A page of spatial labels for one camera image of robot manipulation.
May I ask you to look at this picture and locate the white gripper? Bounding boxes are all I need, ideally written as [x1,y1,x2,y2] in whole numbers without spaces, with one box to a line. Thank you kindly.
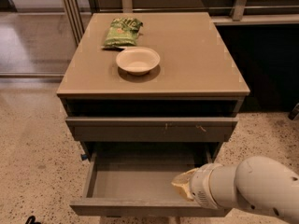
[171,163,221,209]

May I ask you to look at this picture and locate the grey drawer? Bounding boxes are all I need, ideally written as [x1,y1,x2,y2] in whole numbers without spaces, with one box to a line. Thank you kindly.
[70,147,229,217]
[66,117,238,142]

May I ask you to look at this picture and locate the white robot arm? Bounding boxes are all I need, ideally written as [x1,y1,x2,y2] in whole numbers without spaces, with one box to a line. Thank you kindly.
[172,156,299,224]

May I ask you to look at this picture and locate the grey drawer cabinet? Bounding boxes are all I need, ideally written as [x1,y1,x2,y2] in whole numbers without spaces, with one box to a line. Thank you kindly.
[57,13,249,153]

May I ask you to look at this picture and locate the grey top drawer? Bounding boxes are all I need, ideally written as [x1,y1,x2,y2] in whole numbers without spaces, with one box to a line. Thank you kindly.
[66,117,238,142]

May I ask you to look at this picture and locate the beige paper bowl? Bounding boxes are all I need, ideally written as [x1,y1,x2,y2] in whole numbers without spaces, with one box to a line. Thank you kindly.
[116,47,161,76]

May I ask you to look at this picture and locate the dark object at right edge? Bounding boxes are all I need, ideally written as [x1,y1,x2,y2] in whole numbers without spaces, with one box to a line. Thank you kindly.
[288,103,299,120]

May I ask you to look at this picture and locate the black object on floor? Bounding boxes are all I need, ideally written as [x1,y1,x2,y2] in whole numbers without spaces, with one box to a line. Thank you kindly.
[25,216,41,224]

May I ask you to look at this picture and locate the green chip bag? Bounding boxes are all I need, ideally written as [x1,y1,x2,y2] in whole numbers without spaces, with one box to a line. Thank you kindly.
[104,17,143,49]

